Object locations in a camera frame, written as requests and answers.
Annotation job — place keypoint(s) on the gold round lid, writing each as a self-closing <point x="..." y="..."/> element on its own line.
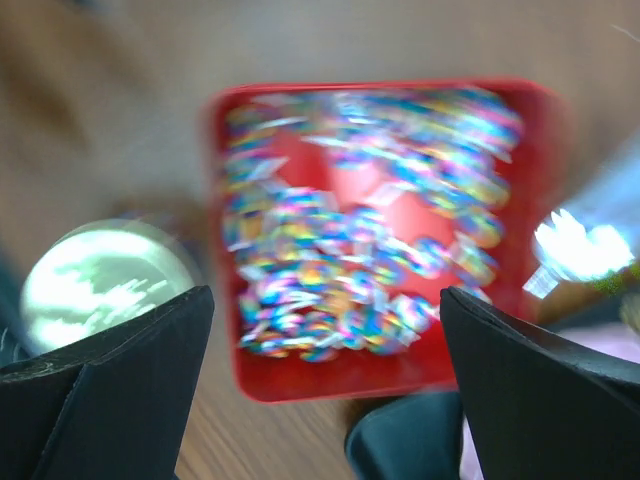
<point x="98" y="276"/>

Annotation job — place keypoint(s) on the black tray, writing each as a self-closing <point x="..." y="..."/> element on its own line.
<point x="412" y="437"/>

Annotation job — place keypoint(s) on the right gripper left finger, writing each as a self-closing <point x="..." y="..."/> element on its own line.
<point x="111" y="406"/>

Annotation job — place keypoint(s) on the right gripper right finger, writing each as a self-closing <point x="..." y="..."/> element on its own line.
<point x="540" y="406"/>

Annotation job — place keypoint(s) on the red lollipop tin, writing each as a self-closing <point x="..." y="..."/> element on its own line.
<point x="344" y="210"/>

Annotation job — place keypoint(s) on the metal scoop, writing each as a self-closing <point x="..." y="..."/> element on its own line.
<point x="593" y="234"/>

